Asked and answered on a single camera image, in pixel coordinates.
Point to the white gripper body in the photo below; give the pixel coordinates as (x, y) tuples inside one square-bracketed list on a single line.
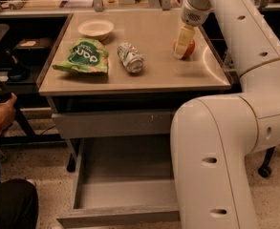
[(194, 13)]

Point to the black joystick device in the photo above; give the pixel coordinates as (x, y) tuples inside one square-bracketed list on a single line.
[(18, 71)]

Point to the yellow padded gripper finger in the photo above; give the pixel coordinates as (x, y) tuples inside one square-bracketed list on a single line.
[(186, 34)]

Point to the green chip bag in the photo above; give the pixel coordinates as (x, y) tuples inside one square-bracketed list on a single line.
[(86, 56)]

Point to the red apple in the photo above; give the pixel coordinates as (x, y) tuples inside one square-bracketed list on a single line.
[(189, 50)]

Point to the closed top drawer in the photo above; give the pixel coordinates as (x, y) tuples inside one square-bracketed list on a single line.
[(113, 123)]

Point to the white paper bowl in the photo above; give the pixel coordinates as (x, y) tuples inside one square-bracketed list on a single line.
[(96, 29)]

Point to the black box on shelf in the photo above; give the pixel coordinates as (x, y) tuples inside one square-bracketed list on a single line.
[(35, 48)]

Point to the person's dark trouser leg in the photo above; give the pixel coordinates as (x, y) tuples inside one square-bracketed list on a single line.
[(18, 204)]

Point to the crushed soda can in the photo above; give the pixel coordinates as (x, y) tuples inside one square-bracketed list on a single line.
[(130, 57)]

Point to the open middle drawer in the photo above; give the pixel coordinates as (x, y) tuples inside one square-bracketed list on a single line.
[(122, 180)]

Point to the black office chair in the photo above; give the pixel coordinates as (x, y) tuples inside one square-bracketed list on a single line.
[(264, 170)]

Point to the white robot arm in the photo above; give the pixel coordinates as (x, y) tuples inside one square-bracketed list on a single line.
[(211, 135)]

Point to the grey drawer cabinet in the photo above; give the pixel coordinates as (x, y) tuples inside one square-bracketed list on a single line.
[(114, 74)]

